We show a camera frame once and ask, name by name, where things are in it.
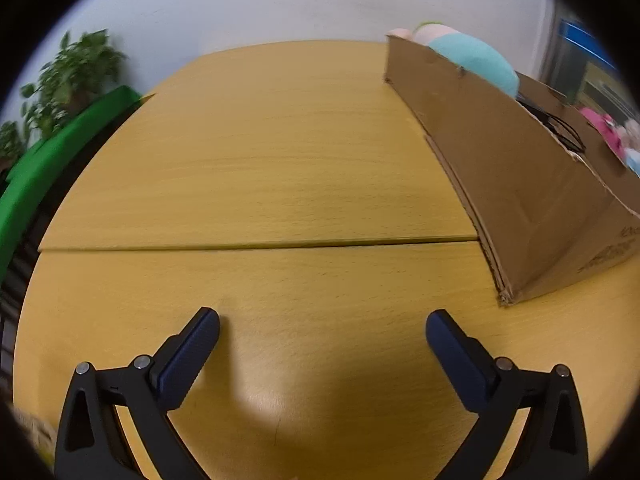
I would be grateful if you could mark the pink plush toy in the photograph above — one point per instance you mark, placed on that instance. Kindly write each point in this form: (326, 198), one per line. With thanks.
(602, 125)

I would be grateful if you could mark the blue door sign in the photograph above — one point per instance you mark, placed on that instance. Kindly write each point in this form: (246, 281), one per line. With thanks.
(585, 40)

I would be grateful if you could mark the wooden desktop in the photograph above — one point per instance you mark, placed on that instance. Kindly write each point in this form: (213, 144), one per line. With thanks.
(280, 160)

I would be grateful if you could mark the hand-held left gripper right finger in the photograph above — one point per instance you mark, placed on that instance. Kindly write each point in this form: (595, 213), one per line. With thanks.
(457, 360)

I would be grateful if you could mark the green curved board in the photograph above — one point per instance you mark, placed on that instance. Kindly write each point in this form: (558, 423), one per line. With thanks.
(50, 155)

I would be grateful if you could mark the potted green plant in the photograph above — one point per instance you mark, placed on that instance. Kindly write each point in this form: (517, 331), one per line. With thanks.
(75, 70)

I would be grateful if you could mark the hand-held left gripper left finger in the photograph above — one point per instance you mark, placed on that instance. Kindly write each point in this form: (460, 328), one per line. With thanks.
(192, 355)

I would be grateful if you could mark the glass door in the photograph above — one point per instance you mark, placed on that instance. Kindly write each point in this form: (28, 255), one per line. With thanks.
(600, 85)

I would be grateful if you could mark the pig plush toy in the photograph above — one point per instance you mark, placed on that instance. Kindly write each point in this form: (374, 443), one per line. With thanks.
(475, 57)

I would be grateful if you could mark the cardboard box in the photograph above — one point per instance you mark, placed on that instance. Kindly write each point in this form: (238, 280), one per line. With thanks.
(525, 185)

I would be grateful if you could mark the light blue plush toy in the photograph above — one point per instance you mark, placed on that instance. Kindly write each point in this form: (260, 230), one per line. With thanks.
(632, 162)

